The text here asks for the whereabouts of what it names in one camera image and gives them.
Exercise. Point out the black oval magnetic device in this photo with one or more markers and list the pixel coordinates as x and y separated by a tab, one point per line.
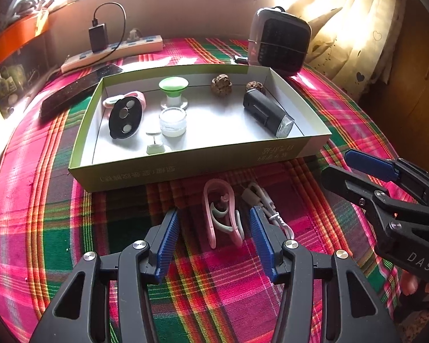
127	119

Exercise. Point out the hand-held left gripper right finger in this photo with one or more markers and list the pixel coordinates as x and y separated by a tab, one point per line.
262	243

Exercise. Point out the brown walnut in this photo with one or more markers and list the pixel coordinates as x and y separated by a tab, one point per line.
221	85
255	86

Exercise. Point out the grey portable heater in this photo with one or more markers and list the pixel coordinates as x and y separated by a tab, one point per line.
282	43

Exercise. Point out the clear jar with white cap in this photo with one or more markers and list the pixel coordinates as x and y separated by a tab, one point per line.
172	123

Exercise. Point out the small grey egg-shaped gadget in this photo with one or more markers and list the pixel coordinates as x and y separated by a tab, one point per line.
156	147

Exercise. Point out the black charger block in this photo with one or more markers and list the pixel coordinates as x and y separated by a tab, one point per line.
98	39

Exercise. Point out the pink curved nose clip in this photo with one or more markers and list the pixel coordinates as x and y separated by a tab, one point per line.
210	221

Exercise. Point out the white power strip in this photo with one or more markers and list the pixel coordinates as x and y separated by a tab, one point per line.
128	48

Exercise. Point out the green mushroom-shaped knob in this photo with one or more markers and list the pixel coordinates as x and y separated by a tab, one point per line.
173	85

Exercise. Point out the clear plastic organizer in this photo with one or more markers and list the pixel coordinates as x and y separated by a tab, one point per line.
14	78

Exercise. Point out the orange tray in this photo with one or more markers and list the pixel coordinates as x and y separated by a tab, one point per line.
14	39

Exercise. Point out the green and white cardboard box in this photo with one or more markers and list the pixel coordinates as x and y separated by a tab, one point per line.
214	121

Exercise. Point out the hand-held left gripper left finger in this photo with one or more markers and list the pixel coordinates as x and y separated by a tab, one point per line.
166	243

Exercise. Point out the small black plug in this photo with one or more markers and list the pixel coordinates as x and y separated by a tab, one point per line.
241	58

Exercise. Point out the cream heart-print curtain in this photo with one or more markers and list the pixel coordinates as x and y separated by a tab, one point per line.
343	25

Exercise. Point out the wooden cabinet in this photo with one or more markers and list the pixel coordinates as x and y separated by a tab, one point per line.
414	96

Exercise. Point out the white plug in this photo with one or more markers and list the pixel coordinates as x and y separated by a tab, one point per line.
134	35

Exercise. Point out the pink clip with mint pad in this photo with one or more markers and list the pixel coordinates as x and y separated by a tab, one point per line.
110	100

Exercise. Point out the black bike light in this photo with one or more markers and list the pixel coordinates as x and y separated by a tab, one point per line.
266	112

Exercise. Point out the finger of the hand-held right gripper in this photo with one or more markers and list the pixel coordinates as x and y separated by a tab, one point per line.
370	164
350	185

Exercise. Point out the person's right hand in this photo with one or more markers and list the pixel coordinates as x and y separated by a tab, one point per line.
413	284

